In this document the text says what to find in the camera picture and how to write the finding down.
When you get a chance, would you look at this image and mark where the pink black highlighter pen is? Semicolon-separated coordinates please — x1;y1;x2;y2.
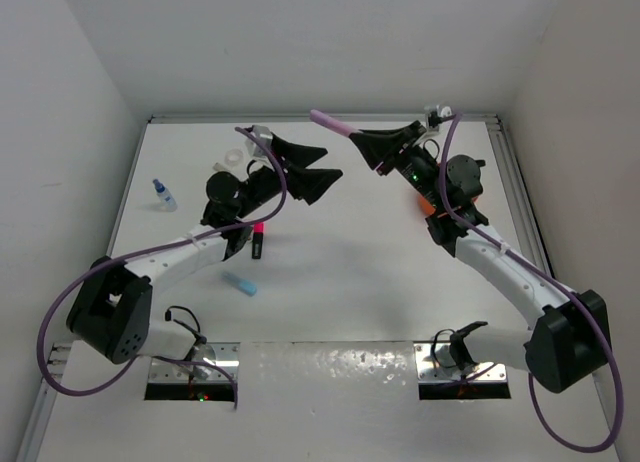
251;223;264;260

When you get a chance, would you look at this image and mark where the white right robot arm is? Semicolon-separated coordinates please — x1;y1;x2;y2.
66;135;343;365

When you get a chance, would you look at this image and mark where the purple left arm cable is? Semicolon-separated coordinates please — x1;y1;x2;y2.
437;111;626;453

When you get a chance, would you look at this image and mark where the clear tape roll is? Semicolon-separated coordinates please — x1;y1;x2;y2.
224;149;244;167

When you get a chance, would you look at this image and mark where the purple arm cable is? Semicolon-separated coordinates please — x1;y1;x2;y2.
38;125;290;411
437;111;626;453

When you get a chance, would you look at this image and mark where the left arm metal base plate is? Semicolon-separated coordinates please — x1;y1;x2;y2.
149;343;240;384

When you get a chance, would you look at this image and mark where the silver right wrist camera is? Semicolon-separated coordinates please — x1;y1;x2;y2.
245;125;273;160

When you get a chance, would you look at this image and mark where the light blue highlighter pen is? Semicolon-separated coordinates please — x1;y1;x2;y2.
222;271;257;297

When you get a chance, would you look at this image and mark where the blue cap spray bottle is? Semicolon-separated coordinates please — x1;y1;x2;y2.
152;179;178;212

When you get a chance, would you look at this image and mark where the orange round divided container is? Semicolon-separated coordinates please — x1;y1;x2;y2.
416;194;479;218

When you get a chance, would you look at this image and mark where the purple translucent highlighter pen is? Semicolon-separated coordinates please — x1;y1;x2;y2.
309;109;360;138

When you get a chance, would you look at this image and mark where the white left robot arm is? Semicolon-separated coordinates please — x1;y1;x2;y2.
348;122;612;393

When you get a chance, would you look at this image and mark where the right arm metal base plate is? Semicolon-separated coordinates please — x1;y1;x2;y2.
414;341;510;383

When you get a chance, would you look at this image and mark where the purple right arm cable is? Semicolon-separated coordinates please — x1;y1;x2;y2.
38;125;290;411

